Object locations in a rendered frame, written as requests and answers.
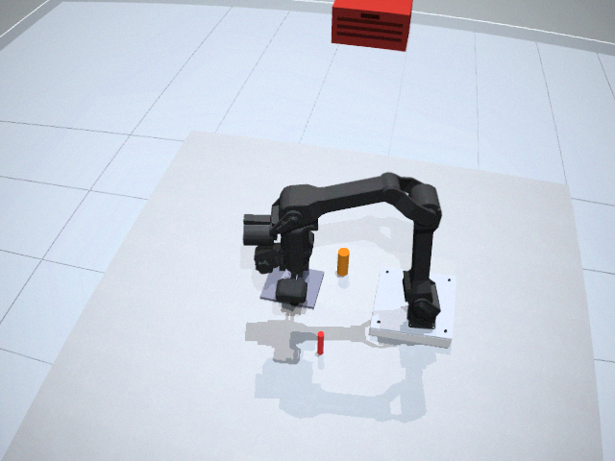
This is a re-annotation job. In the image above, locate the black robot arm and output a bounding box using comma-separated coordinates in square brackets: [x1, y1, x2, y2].
[242, 172, 442, 329]

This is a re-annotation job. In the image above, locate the red peg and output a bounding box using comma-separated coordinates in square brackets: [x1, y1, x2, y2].
[317, 331, 324, 354]

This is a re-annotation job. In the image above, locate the orange cylinder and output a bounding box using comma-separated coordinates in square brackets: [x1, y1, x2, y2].
[337, 248, 350, 277]

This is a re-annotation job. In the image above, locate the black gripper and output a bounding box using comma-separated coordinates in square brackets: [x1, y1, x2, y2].
[275, 231, 314, 307]

